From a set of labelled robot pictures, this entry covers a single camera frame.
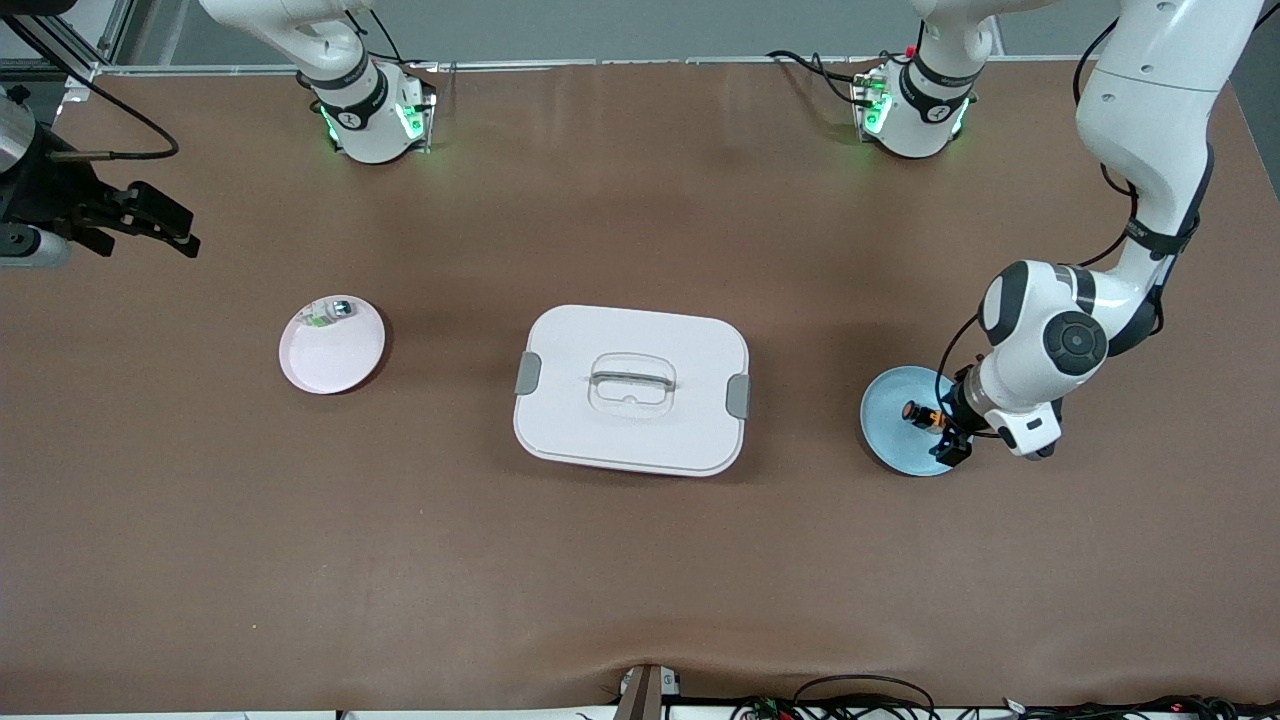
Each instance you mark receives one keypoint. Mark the aluminium table edge rail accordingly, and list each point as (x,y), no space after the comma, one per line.
(650,61)

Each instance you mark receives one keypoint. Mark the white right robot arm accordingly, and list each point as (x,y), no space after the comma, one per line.
(370,120)

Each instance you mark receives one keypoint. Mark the green and white push-button switch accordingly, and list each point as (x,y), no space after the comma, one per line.
(335,310)

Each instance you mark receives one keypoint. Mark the metal table edge bracket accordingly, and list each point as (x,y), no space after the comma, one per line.
(645,695)

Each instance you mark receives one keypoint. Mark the pink round plate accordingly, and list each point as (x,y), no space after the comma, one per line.
(330,360)

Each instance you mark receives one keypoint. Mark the orange and black push-button switch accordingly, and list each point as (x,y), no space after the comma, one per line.
(918,412)

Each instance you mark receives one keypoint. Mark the aluminium frame structure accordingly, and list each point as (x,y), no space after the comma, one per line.
(118,30)

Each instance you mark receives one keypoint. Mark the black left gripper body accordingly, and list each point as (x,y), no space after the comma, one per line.
(962,409)

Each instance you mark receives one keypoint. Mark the light blue round plate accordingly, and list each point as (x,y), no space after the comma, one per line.
(890,430)

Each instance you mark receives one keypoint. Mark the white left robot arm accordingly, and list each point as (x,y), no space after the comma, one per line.
(1150,100)

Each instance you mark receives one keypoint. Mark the white lidded storage box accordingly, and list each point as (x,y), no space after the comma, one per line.
(600,440)

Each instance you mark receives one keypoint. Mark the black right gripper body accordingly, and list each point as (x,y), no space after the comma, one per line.
(48,196)

